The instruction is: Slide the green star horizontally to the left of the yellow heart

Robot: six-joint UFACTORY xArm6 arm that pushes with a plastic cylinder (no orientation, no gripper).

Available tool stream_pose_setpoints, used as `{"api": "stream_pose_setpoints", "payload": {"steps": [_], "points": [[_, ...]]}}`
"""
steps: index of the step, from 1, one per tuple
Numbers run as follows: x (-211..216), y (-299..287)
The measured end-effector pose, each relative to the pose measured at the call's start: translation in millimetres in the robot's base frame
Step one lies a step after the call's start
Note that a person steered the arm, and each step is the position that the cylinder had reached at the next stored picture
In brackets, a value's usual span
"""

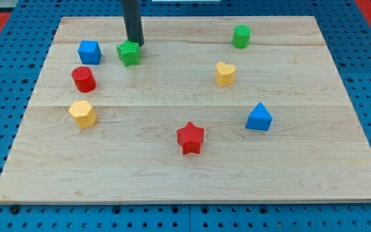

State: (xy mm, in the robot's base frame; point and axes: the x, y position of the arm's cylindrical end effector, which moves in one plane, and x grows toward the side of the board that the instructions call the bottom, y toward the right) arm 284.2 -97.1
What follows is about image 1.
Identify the light wooden board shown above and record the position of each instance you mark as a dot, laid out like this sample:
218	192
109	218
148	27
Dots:
314	151

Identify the green star block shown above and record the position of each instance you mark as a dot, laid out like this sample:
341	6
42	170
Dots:
129	53

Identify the red cylinder block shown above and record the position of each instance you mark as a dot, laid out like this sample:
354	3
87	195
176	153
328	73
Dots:
83	79

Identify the blue triangle block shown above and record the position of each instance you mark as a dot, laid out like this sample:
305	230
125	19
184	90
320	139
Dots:
259	118

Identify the red star block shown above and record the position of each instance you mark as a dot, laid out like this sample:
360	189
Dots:
190	138

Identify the green cylinder block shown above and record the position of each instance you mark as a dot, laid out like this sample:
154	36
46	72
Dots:
241	36

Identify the blue cube block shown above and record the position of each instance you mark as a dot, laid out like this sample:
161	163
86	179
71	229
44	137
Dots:
89	52

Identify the yellow heart block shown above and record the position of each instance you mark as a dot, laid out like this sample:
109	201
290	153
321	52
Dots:
225	74

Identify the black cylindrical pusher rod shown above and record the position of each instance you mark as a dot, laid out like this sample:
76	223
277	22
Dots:
132	20

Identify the yellow hexagon block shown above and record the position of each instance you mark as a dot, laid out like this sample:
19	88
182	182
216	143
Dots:
83	113

